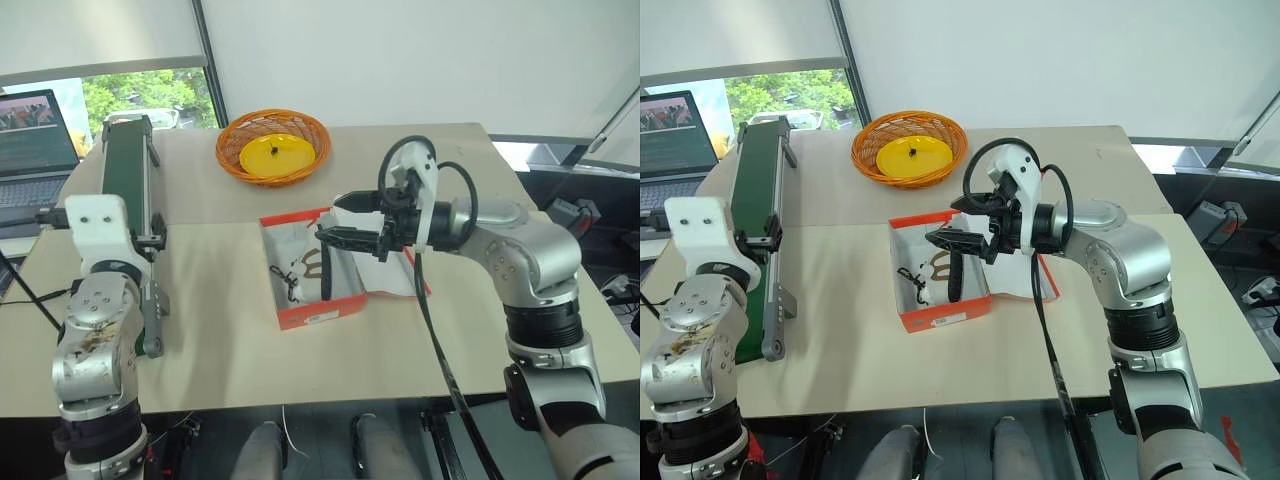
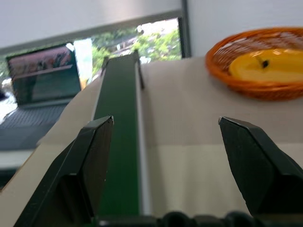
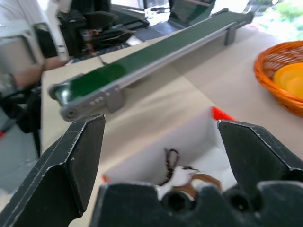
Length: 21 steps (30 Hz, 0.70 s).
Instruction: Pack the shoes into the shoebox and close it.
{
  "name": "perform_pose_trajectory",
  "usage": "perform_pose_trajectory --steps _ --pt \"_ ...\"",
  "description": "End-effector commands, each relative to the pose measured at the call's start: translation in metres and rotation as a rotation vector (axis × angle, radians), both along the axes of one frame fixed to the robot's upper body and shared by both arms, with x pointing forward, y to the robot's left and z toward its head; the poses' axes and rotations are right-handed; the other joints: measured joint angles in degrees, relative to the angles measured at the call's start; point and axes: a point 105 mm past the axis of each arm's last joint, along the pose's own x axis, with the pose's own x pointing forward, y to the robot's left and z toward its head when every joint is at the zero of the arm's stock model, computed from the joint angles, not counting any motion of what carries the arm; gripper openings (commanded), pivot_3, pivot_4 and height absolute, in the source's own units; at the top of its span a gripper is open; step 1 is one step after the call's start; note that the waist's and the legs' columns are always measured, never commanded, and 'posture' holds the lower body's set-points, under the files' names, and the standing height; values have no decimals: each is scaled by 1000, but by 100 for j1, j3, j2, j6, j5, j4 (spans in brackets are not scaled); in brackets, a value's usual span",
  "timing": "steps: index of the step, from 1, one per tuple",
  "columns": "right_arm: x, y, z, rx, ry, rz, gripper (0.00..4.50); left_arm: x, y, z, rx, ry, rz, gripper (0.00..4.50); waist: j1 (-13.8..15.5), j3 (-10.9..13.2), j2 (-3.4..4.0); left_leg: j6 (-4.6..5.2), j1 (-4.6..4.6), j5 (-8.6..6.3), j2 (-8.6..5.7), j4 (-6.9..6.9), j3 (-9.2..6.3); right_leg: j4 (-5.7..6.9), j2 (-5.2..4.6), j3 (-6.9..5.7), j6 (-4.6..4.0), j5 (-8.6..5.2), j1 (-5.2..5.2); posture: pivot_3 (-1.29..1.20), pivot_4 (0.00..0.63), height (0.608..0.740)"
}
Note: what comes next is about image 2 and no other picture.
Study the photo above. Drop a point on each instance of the yellow fruit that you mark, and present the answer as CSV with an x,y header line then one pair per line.
x,y
265,69

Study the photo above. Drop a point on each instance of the orange woven basket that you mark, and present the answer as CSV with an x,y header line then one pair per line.
x,y
251,80

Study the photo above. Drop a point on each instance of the open laptop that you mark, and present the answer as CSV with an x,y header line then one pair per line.
x,y
42,94

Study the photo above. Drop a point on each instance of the green conveyor belt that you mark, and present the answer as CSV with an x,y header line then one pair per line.
x,y
122,132

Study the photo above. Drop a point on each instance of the window with grey frame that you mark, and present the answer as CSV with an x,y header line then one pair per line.
x,y
132,45

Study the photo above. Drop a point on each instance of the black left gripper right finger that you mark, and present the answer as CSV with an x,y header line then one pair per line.
x,y
258,170

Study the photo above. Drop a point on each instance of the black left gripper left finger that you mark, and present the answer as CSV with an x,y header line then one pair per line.
x,y
71,170

